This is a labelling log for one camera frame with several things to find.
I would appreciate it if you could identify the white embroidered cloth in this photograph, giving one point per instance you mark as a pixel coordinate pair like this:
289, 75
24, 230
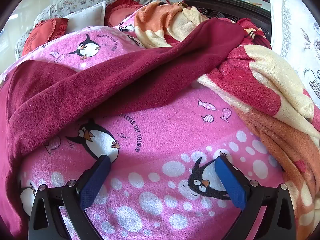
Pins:
295, 30

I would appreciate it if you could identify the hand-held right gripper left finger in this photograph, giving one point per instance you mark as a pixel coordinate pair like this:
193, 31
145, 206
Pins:
95, 183

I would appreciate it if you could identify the pink penguin print blanket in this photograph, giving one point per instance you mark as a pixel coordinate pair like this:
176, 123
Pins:
162, 135

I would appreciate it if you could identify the white pillow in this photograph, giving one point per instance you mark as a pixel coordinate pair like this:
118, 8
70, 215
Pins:
87, 17

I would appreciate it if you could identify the dark red garment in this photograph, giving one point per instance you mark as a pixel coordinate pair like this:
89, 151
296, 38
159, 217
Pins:
125, 80

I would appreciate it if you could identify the orange red cream blanket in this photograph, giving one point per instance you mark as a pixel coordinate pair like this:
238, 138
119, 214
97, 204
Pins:
262, 85

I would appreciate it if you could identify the dark wooden headboard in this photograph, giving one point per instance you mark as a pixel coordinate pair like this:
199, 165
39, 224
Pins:
225, 7

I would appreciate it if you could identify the red ruffled printed cushion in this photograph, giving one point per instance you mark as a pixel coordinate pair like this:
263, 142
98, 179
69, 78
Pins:
40, 35

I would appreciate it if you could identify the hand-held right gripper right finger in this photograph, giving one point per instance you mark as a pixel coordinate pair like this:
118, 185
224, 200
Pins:
231, 183

